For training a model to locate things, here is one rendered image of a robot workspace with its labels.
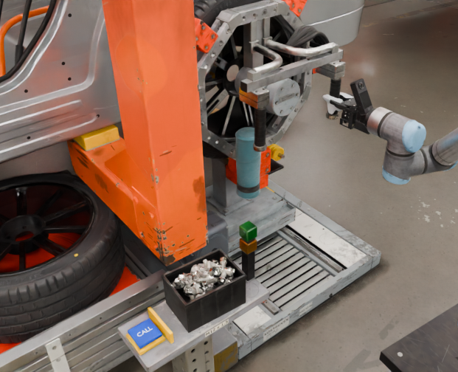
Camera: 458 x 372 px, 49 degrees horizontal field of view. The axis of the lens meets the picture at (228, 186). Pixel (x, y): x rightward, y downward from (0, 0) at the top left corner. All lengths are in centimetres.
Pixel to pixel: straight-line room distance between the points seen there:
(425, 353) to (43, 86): 144
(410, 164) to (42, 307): 124
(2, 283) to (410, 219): 186
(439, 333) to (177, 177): 95
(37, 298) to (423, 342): 118
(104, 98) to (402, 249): 148
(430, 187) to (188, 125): 183
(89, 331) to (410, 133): 115
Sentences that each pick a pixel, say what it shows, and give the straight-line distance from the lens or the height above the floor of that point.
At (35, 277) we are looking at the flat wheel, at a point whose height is 50.
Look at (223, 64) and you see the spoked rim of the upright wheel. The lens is 185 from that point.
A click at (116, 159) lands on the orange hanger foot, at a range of 164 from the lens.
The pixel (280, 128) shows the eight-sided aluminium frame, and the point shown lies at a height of 64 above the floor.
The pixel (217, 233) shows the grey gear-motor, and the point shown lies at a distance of 188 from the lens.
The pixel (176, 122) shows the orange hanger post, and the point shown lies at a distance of 132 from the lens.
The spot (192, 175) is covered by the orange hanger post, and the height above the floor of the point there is 80.
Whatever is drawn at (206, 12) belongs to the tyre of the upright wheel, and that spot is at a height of 112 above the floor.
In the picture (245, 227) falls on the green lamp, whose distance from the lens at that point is 146.
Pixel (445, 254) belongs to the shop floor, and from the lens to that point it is 252.
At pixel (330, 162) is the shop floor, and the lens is 301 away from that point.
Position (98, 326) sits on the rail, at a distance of 169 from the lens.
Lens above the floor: 160
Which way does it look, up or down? 35 degrees down
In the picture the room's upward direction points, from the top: 2 degrees counter-clockwise
